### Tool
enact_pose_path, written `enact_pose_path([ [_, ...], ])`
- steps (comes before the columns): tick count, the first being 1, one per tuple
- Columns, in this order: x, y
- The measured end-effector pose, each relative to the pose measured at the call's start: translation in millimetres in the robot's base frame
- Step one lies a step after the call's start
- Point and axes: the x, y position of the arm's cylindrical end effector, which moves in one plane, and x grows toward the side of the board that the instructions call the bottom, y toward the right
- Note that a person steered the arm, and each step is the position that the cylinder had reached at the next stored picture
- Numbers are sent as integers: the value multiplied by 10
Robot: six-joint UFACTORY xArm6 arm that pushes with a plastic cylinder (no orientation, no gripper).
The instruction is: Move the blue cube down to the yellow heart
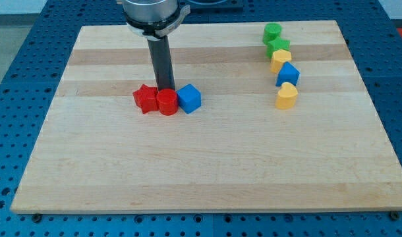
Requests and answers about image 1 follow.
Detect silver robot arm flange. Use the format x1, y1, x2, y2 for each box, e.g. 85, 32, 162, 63
122, 0, 190, 41

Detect blue cube block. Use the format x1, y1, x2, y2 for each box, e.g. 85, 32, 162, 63
177, 84, 202, 114

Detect yellow heart block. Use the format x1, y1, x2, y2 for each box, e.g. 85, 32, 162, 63
275, 82, 299, 109

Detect red cylinder block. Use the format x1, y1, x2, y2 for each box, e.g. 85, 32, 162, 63
156, 89, 179, 116

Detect light wooden board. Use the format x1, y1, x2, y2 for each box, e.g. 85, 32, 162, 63
11, 20, 402, 214

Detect red star block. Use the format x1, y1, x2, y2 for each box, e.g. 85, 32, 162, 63
132, 84, 159, 114

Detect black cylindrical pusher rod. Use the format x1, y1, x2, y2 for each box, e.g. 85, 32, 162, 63
148, 36, 175, 90

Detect blue pentagon block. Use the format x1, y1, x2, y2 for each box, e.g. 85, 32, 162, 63
275, 62, 300, 87

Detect yellow pentagon block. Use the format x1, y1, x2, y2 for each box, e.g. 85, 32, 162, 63
270, 49, 292, 74

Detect green star block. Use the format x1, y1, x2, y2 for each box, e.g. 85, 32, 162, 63
266, 36, 290, 58

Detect green cylinder block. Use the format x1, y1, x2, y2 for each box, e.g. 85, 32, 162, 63
262, 22, 282, 45

